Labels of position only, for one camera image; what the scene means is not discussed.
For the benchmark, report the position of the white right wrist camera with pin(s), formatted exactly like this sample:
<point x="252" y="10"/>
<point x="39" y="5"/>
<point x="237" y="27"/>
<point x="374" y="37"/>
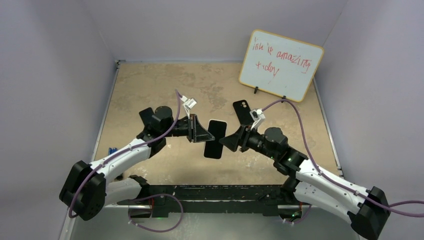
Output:
<point x="258" y="118"/>

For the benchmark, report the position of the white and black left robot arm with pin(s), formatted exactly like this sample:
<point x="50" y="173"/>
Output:
<point x="85" y="188"/>

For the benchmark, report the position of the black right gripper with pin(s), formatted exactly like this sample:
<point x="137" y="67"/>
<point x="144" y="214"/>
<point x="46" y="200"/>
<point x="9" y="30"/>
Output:
<point x="243" y="134"/>

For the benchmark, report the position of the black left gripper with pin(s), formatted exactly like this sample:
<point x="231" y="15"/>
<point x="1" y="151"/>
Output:
<point x="195" y="132"/>

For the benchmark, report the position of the blue object at table edge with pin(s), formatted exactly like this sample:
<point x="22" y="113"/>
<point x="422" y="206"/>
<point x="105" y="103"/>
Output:
<point x="112" y="150"/>

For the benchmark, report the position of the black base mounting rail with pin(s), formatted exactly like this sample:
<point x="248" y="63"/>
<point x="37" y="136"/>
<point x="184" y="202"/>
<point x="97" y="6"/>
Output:
<point x="269" y="200"/>

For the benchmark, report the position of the black phone case with camera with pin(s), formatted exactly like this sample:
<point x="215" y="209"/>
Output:
<point x="242" y="111"/>

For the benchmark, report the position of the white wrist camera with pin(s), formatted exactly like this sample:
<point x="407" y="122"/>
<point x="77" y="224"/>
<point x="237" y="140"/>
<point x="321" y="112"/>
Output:
<point x="258" y="118"/>
<point x="187" y="104"/>

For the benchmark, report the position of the black phone lying left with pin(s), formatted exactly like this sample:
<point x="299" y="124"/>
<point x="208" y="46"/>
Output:
<point x="146" y="115"/>

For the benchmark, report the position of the whiteboard with red writing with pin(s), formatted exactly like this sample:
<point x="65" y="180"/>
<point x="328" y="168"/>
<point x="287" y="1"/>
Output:
<point x="280" y="65"/>

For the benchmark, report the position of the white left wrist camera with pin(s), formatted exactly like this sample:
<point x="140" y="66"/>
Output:
<point x="187" y="104"/>

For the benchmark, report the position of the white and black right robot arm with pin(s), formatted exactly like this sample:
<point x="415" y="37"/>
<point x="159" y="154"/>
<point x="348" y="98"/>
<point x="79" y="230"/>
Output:
<point x="364" y="209"/>

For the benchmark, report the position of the black smartphone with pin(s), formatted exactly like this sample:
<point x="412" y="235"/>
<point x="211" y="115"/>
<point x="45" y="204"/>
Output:
<point x="215" y="139"/>

